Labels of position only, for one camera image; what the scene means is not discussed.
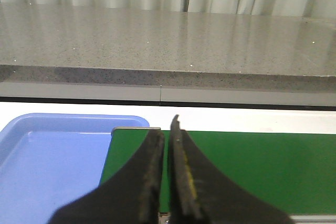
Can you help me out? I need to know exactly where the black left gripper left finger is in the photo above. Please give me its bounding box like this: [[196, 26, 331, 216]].
[[49, 130, 165, 223]]

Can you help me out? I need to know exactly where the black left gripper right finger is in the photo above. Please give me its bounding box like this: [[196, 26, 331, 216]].
[[167, 115, 293, 223]]

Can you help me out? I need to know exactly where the blue plastic tray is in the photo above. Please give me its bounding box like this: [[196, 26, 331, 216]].
[[1, 113, 149, 223]]

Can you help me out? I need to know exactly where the green conveyor belt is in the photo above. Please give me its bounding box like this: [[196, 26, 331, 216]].
[[99, 129, 336, 216]]

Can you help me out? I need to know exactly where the grey speckled stone counter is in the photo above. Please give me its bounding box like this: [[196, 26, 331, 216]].
[[1, 4, 335, 108]]

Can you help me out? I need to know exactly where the aluminium conveyor frame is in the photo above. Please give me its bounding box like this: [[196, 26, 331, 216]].
[[101, 127, 335, 223]]

